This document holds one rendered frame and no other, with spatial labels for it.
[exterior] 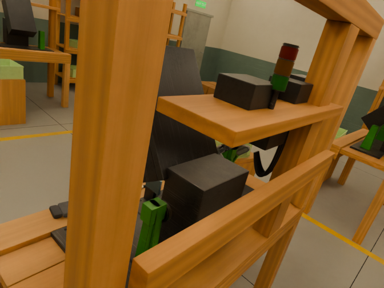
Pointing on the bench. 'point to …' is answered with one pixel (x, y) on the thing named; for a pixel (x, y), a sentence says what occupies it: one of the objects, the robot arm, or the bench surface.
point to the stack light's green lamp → (279, 83)
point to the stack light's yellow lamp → (283, 68)
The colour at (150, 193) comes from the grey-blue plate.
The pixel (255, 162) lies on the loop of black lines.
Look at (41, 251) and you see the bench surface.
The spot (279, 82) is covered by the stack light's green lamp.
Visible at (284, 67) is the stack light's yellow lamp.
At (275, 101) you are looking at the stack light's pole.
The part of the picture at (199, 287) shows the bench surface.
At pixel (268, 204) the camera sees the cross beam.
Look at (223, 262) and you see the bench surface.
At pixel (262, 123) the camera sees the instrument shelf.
